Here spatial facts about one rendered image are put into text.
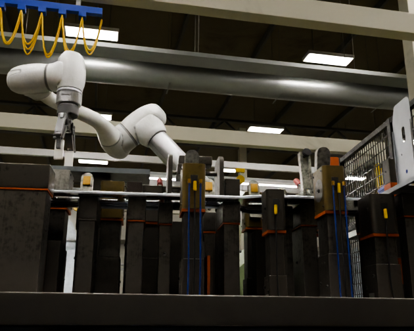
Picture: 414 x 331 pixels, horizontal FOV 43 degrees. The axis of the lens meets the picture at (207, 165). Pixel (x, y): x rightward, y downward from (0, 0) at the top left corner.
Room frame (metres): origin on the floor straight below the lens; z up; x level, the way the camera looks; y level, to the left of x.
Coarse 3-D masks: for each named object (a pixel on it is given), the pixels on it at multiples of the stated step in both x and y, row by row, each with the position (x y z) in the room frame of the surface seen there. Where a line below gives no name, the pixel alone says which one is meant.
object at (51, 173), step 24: (0, 168) 1.20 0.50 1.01; (24, 168) 1.20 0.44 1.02; (48, 168) 1.21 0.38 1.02; (0, 192) 1.20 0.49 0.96; (24, 192) 1.21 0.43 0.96; (48, 192) 1.24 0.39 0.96; (0, 216) 1.20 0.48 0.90; (24, 216) 1.21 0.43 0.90; (48, 216) 1.27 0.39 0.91; (0, 240) 1.20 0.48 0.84; (24, 240) 1.21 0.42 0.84; (0, 264) 1.20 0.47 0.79; (24, 264) 1.21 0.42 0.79; (0, 288) 1.20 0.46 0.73; (24, 288) 1.21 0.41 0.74
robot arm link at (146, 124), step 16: (144, 112) 2.21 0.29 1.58; (160, 112) 2.23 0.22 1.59; (128, 128) 2.21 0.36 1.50; (144, 128) 2.20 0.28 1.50; (160, 128) 2.22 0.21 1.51; (144, 144) 2.26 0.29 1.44; (160, 144) 2.21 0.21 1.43; (176, 144) 2.23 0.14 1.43; (176, 160) 2.19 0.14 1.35; (240, 192) 2.15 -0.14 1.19; (240, 224) 2.14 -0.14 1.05
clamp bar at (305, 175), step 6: (306, 150) 1.63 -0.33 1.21; (300, 156) 1.66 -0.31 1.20; (306, 156) 1.64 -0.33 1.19; (300, 162) 1.65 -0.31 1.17; (306, 162) 1.67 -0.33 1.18; (300, 168) 1.65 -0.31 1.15; (306, 168) 1.66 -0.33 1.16; (300, 174) 1.66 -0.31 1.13; (306, 174) 1.66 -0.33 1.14; (300, 180) 1.66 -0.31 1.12; (306, 180) 1.66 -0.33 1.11; (312, 180) 1.65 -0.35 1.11; (306, 186) 1.65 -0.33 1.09; (312, 186) 1.64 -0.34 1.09; (312, 192) 1.64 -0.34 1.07
